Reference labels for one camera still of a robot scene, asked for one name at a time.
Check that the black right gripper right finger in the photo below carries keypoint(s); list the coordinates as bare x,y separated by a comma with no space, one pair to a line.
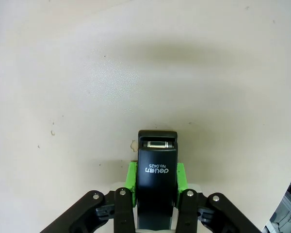
191,213

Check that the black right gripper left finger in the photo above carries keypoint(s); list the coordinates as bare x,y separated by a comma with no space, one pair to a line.
122,213

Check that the black deli stapler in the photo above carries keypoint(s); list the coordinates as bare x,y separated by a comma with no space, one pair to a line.
157,177

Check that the aluminium frame profile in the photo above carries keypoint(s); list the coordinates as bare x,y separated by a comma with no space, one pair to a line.
289,206

